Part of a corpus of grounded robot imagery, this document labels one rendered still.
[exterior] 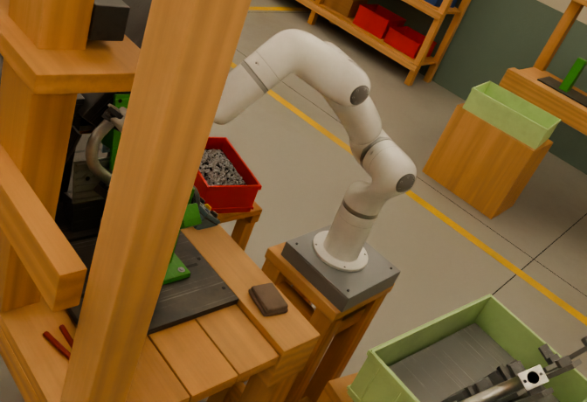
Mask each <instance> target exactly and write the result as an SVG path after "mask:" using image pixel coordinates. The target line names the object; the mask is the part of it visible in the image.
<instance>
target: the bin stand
mask: <svg viewBox="0 0 587 402"><path fill-rule="evenodd" d="M252 206H253V207H254V208H253V209H251V211H250V212H233V213H218V216H217V218H218V219H219V220H220V223H219V224H221V223H224V222H229V221H233V220H237V222H236V224H235V226H234V229H233V231H232V234H231V237H232V238H233V240H234V241H235V242H236V243H237V244H238V245H239V246H240V247H241V248H242V249H243V251H244V250H245V247H246V245H247V242H248V240H249V238H250V235H251V233H252V229H253V227H254V225H255V222H258V221H259V217H260V214H261V212H262V208H261V207H260V206H259V205H258V204H257V203H256V202H255V201H254V202H253V205H252Z"/></svg>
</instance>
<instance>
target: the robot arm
mask: <svg viewBox="0 0 587 402"><path fill-rule="evenodd" d="M290 73H293V74H294V75H296V76H297V77H299V78H300V79H302V80H304V81H305V82H306V83H308V85H310V86H311V87H313V88H314V89H315V90H317V91H318V92H319V93H321V95H322V96H323V97H324V99H325V100H326V101H327V103H328V104H329V106H330V107H331V108H332V109H333V110H334V112H335V114H336V115H337V117H338V118H339V120H340V121H341V123H342V125H343V127H344V128H345V129H346V131H347V133H348V135H349V146H350V149H351V152H352V154H353V156H354V158H355V159H356V160H357V162H358V163H359V164H360V165H361V166H362V167H363V169H364V170H365V171H366V172H367V173H368V174H369V175H370V176H371V178H372V183H369V182H365V181H356V182H354V183H352V184H351V185H350V186H349V187H348V189H347V191H346V193H345V195H344V198H343V200H342V202H341V204H340V207H339V209H338V211H337V213H336V215H335V218H334V221H333V223H332V225H331V226H330V229H329V231H323V232H319V233H317V234H316V235H315V236H314V239H313V243H312V246H313V249H314V252H315V254H316V255H317V256H318V257H319V258H320V259H321V260H322V261H323V262H324V263H326V264H327V265H329V266H331V267H333V268H335V269H338V270H341V271H344V272H357V271H360V270H362V269H364V268H365V267H366V265H367V263H368V254H367V252H366V250H365V249H364V247H363V245H364V243H365V241H366V239H367V238H368V236H369V233H370V231H371V229H372V227H373V225H374V224H375V222H376V219H377V217H378V215H379V212H380V211H381V209H382V207H383V205H384V204H385V202H386V201H388V200H389V199H390V198H393V197H395V196H398V195H401V194H404V193H405V192H407V191H409V190H410V189H411V188H412V186H413V185H414V184H415V181H416V177H417V169H416V166H415V164H414V162H413V161H412V160H411V159H410V158H409V157H408V156H407V155H406V154H405V153H404V152H403V151H402V150H401V149H400V148H399V147H398V146H397V145H396V144H395V143H394V142H393V141H392V140H391V139H390V138H389V137H388V135H387V134H386V133H385V132H384V131H383V129H382V121H381V118H380V116H379V113H378V112H377V110H376V107H375V105H374V103H373V101H372V99H371V98H370V97H369V92H370V80H369V77H368V75H367V73H366V72H365V71H364V70H363V69H362V68H361V67H360V66H359V65H358V64H357V63H356V62H355V61H353V60H352V59H351V58H350V57H349V56H348V55H347V54H345V53H344V52H343V51H342V50H341V49H340V48H339V47H337V46H336V45H334V44H333V43H330V42H328V41H322V40H320V39H319V38H317V37H316V36H314V35H313V34H311V33H309V32H306V31H302V30H298V29H287V30H284V31H280V32H278V33H276V34H275V35H273V36H272V37H271V38H269V39H268V40H267V41H266V42H265V43H264V44H263V45H262V46H260V47H259V48H258V49H257V50H256V51H254V52H253V53H252V54H251V55H249V56H248V57H247V58H246V59H244V60H243V61H242V62H241V63H240V64H238V65H237V66H236V67H235V68H234V69H232V70H231V71H230V72H229V73H228V76H227V80H226V82H225V85H224V90H223V92H222V96H221V99H220V102H219V104H218V110H217V112H216V115H215V118H214V121H213V122H214V123H216V124H219V125H224V124H226V123H228V122H230V121H232V120H233V119H235V118H236V117H237V116H238V115H240V114H241V113H242V112H243V111H245V110H246V109H247V108H248V107H250V106H251V104H253V103H254V102H255V101H257V100H258V99H259V98H260V97H262V96H263V95H264V94H265V93H267V92H268V91H269V90H270V89H272V88H273V87H274V86H275V85H277V84H278V83H279V82H280V81H281V80H283V79H284V78H285V77H286V76H287V75H288V74H290ZM119 109H120V113H119V112H118V111H116V110H115V109H114V108H112V107H111V106H110V107H109V108H108V109H107V110H106V111H105V112H104V114H103V115H102V116H101V117H102V118H104V119H106V120H107V121H111V122H112V123H113V124H114V127H113V128H114V129H115V130H117V131H120V132H121V131H122V128H123V124H124V120H125V116H126V112H127V109H126V108H125V107H121V108H119Z"/></svg>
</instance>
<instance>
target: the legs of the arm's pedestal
mask: <svg viewBox="0 0 587 402"><path fill-rule="evenodd" d="M261 270H262V272H263V273H264V274H265V275H266V276H267V277H268V278H269V279H270V280H271V281H272V283H273V284H274V285H275V286H276V287H277V288H278V289H279V290H280V291H281V293H282V294H283V295H284V296H285V297H286V298H287V299H288V300H289V301H290V302H291V303H292V304H293V305H294V306H295V307H296V308H297V309H298V310H299V311H300V313H301V314H302V315H303V316H304V317H305V318H306V319H307V320H308V321H309V323H310V324H311V325H312V326H313V327H314V328H315V329H316V330H317V331H318V332H319V334H320V335H321V336H320V338H319V340H318V342H317V344H316V345H315V347H314V349H313V351H312V353H311V355H310V357H309V359H308V361H307V363H306V365H305V367H304V369H303V370H302V371H300V372H299V374H298V376H297V378H296V379H295V380H294V382H293V385H292V387H291V389H290V391H289V393H288V394H287V397H286V399H285V401H284V402H317V400H318V398H319V397H320V396H321V393H322V391H323V390H324V388H325V386H326V384H327V382H328V381H329V380H333V379H336V378H339V377H340V376H341V374H342V372H343V371H344V369H345V367H346V365H347V364H348V362H349V360H350V358H351V357H352V355H353V353H354V351H355V350H356V347H357V345H358V344H359V343H360V341H361V339H362V338H363V335H364V333H365V332H366V330H367V328H368V327H369V325H370V323H371V321H372V319H373V318H374V316H375V314H376V312H377V311H378V309H379V307H380V306H381V304H382V302H383V300H384V298H385V296H386V295H387V294H385V295H383V296H381V297H379V298H377V299H375V300H374V301H372V302H370V303H368V304H366V305H364V306H362V307H360V308H359V309H357V310H355V311H353V312H351V313H349V314H348V315H346V316H344V317H342V318H340V319H338V320H337V321H335V322H331V321H330V320H329V319H328V318H327V317H326V316H325V315H324V314H323V313H322V312H321V311H320V310H319V309H318V308H316V309H314V308H312V307H311V306H310V305H311V303H312V302H311V301H310V300H309V299H308V298H307V297H306V296H305V295H304V294H303V293H302V292H301V291H300V290H299V289H298V288H296V287H295V286H294V285H293V284H292V283H291V282H290V281H289V280H288V279H287V278H286V277H285V276H284V275H283V274H282V273H281V272H280V271H279V270H278V269H277V268H276V267H275V266H274V265H273V264H272V263H271V262H270V261H269V260H268V259H266V260H265V263H264V265H263V267H262V269H261ZM291 285H293V286H292V287H291ZM334 336H335V337H334ZM333 337H334V338H333ZM332 339H333V340H332ZM331 341H332V342H331ZM330 342H331V343H330ZM329 344H330V345H329ZM328 346H329V347H328ZM327 349H328V350H327ZM326 350H327V351H326ZM325 352H326V353H325ZM324 354H325V355H324ZM323 355H324V357H323ZM322 357H323V358H322ZM321 359H322V360H321ZM320 362H321V363H320ZM318 365H319V366H318ZM317 367H318V368H317ZM316 369H317V370H316ZM315 370H316V371H315ZM314 372H315V373H314ZM313 375H314V376H313ZM311 378H312V379H311ZM248 379H249V378H245V379H243V380H241V381H239V382H237V383H235V384H234V385H232V386H230V387H228V388H225V389H223V390H222V391H220V392H217V393H215V394H213V395H210V396H209V397H208V399H207V401H206V402H232V401H233V402H239V400H240V397H241V395H242V393H243V391H244V389H245V384H244V382H245V381H247V380H248ZM310 380H311V381H310ZM309 382H310V383H309Z"/></svg>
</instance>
